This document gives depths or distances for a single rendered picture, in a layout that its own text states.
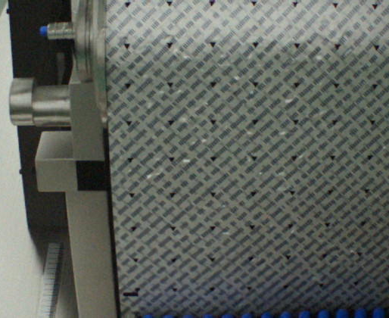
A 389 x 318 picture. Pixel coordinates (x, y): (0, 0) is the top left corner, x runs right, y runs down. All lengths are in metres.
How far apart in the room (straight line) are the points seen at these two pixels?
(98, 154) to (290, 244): 0.17
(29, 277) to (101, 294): 0.20
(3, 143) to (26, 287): 0.34
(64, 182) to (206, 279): 0.14
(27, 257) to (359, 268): 0.45
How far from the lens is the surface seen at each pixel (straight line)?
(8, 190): 1.24
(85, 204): 0.84
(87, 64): 0.72
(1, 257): 1.12
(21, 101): 0.80
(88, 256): 0.87
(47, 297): 1.05
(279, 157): 0.72
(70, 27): 0.76
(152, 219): 0.75
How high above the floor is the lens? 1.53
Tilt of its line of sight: 30 degrees down
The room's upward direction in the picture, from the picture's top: 1 degrees counter-clockwise
